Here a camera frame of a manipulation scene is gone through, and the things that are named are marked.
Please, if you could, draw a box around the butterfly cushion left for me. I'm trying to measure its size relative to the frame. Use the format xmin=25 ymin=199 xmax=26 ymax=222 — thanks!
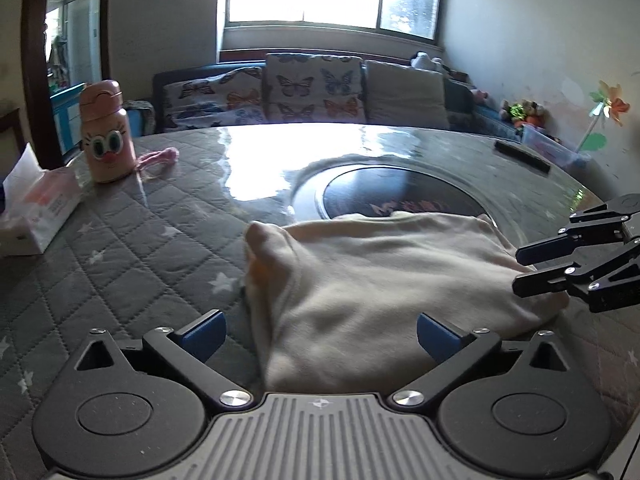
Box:
xmin=162 ymin=67 xmax=267 ymax=131

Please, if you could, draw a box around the butterfly cushion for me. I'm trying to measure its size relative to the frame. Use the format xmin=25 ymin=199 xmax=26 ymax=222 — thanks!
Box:
xmin=264 ymin=53 xmax=367 ymax=124
xmin=162 ymin=67 xmax=267 ymax=131

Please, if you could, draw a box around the white plush toy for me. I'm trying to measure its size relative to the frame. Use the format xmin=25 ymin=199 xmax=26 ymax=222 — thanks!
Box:
xmin=410 ymin=51 xmax=446 ymax=74

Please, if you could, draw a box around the grey quilted table cover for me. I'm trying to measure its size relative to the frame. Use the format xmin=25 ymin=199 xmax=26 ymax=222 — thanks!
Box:
xmin=1 ymin=124 xmax=639 ymax=479

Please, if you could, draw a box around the blue sofa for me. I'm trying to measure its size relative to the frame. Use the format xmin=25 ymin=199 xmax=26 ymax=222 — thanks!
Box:
xmin=152 ymin=53 xmax=521 ymax=141

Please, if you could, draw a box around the cream white sweater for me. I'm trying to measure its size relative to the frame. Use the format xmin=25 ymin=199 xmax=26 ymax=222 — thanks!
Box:
xmin=245 ymin=212 xmax=568 ymax=394

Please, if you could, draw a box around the pink bottle strap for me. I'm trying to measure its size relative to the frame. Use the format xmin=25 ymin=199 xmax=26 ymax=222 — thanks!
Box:
xmin=134 ymin=146 xmax=180 ymax=172

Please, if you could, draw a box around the white tissue box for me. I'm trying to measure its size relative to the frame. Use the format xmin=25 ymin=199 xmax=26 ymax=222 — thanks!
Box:
xmin=0 ymin=144 xmax=81 ymax=257

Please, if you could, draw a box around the pink cartoon water bottle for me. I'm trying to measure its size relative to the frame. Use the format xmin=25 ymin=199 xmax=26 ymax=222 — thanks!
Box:
xmin=79 ymin=80 xmax=137 ymax=183

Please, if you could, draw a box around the plain beige cushion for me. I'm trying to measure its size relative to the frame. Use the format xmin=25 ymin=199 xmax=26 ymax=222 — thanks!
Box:
xmin=364 ymin=61 xmax=449 ymax=130

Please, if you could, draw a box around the round black stove plate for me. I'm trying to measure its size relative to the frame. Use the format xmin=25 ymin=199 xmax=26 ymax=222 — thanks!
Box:
xmin=286 ymin=157 xmax=509 ymax=230

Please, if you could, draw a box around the butterfly cushion right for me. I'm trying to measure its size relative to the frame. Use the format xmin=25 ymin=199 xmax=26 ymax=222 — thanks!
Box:
xmin=264 ymin=53 xmax=367 ymax=124

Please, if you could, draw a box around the black remote control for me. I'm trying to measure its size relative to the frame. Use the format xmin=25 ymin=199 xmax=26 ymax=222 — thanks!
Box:
xmin=494 ymin=139 xmax=551 ymax=174

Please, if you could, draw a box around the plush toy pile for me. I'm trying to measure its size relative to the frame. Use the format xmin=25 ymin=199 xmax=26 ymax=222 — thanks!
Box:
xmin=499 ymin=100 xmax=547 ymax=128

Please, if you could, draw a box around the colourful paper pinwheel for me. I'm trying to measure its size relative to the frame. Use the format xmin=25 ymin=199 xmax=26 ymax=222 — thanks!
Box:
xmin=577 ymin=80 xmax=630 ymax=153

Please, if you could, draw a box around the clear plastic storage box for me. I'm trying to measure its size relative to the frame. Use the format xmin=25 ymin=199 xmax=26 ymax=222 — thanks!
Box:
xmin=522 ymin=124 xmax=591 ymax=172

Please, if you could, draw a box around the blue plastic cabinet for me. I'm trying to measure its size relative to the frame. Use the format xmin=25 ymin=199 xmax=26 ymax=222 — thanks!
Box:
xmin=50 ymin=82 xmax=86 ymax=155

